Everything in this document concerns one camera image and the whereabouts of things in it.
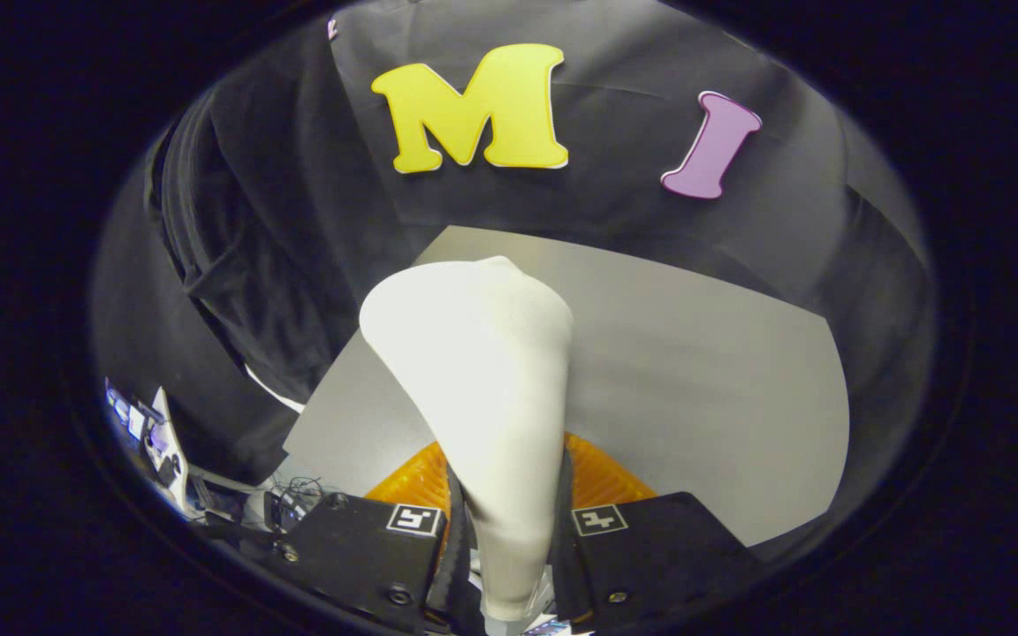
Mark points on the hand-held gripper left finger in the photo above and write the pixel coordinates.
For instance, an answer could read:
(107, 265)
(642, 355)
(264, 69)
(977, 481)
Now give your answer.
(359, 556)

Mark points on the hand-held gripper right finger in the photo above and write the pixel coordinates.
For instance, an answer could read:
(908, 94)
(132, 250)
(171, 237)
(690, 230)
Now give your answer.
(650, 556)

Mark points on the white garment steamer head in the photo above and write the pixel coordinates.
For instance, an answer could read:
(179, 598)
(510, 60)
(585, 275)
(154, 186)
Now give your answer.
(474, 371)

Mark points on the black suit jacket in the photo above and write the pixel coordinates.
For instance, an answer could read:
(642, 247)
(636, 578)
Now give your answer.
(270, 247)

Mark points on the grey cabinet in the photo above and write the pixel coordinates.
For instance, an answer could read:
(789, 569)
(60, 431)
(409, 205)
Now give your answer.
(695, 371)

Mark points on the white panel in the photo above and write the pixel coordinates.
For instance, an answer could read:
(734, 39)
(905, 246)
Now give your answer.
(169, 442)

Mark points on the black backdrop cloth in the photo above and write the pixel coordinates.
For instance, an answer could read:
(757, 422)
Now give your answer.
(650, 106)

